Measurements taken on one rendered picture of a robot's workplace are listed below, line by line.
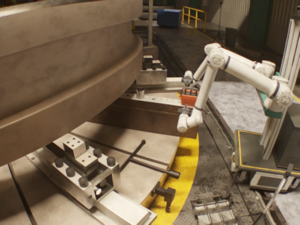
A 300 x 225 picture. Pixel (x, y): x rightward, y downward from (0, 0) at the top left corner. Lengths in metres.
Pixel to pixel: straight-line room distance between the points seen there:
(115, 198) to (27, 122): 0.82
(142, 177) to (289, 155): 1.48
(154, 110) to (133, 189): 0.90
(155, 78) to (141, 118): 0.97
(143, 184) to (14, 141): 1.12
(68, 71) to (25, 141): 0.58
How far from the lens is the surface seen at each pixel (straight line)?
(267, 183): 2.48
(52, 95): 1.54
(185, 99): 2.27
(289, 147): 2.31
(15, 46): 1.28
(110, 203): 1.64
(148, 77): 3.26
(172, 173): 2.00
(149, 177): 2.01
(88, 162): 1.52
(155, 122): 2.45
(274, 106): 1.97
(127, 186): 1.93
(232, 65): 1.63
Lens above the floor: 1.77
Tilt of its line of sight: 31 degrees down
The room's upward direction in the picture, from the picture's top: 1 degrees clockwise
